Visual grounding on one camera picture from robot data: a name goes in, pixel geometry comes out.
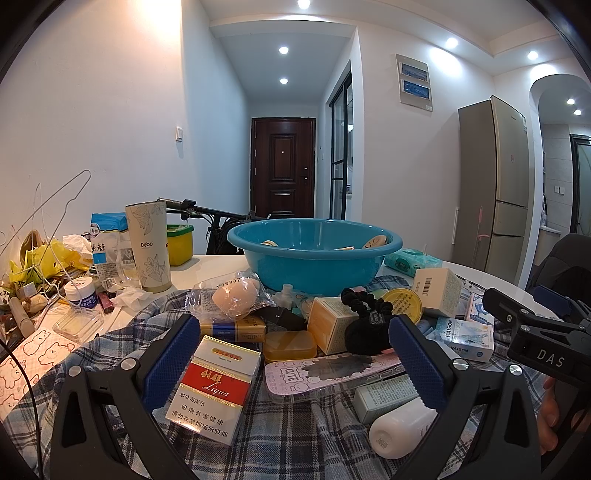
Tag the white plastic bag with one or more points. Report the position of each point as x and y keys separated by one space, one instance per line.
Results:
x=76 y=242

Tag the beige refrigerator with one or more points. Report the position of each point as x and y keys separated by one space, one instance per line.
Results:
x=498 y=184

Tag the person's right hand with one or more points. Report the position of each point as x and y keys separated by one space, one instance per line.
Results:
x=551 y=415

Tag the yellow cardboard box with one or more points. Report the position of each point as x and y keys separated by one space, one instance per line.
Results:
x=330 y=325

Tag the white barcode box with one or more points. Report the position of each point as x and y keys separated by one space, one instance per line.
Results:
x=436 y=288

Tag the bear print pouch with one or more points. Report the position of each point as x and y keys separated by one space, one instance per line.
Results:
x=32 y=364

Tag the dark red lipstick tube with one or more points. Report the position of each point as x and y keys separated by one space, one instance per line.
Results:
x=107 y=302

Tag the white printed box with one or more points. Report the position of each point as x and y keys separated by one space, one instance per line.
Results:
x=478 y=307

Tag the yellow round tin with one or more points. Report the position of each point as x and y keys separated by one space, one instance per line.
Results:
x=404 y=304

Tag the yellow plastic bag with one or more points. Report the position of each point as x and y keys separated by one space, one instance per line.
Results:
x=41 y=258

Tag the clear plastic case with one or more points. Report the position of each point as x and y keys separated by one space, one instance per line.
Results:
x=78 y=323

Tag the blue plaid cloth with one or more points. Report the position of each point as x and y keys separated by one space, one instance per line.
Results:
x=295 y=438

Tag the brown wooden door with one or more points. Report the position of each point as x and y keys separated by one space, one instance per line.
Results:
x=284 y=170

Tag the yellow plastic case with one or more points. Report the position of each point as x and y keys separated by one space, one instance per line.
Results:
x=288 y=346

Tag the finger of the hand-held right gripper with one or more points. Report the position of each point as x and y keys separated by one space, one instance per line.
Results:
x=501 y=302
x=556 y=302

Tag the white plastic bottle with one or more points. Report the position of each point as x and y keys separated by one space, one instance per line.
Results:
x=401 y=431

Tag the blue white sugar bag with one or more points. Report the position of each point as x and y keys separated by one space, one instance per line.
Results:
x=108 y=240

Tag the white jar blue label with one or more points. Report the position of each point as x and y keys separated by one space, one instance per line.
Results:
x=81 y=293

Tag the beige sponge in clear bag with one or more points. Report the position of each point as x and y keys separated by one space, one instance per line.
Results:
x=233 y=297

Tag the crumpled white tissue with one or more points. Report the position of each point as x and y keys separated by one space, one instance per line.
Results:
x=134 y=297

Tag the grey wall panel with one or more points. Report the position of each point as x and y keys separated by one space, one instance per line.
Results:
x=415 y=83

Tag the dark cloth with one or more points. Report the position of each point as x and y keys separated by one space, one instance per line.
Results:
x=568 y=258

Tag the blue white small box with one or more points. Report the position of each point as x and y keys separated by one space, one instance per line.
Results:
x=464 y=339

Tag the black framed glass door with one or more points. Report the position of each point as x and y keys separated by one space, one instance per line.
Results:
x=341 y=147

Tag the black bicycle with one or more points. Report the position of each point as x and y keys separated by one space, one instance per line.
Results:
x=184 y=204

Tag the pink printed phone case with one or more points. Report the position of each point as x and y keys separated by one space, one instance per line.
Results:
x=323 y=374

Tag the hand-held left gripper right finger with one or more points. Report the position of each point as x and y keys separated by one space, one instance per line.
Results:
x=415 y=364

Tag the small clear bottle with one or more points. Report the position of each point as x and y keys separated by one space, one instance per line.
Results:
x=293 y=297

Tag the pale green box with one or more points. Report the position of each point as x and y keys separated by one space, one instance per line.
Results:
x=381 y=399

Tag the black hair scrunchie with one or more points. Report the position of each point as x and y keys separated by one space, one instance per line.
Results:
x=364 y=302

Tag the gold blue flat box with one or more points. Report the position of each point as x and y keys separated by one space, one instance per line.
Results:
x=233 y=328

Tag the white narrow panel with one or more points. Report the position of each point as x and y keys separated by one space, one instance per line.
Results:
x=455 y=226

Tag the blue plastic basin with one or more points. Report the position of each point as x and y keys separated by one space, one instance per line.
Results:
x=314 y=267

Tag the red white cigarette pack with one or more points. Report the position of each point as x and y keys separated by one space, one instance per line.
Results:
x=217 y=387

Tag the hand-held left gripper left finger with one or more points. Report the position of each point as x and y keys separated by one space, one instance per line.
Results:
x=171 y=362

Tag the cream flower print tumbler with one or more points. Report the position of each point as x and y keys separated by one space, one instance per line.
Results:
x=150 y=249

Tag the yellow box green lid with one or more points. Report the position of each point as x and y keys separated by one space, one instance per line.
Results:
x=180 y=247

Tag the teal tissue pack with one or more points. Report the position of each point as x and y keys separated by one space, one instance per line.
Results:
x=413 y=262

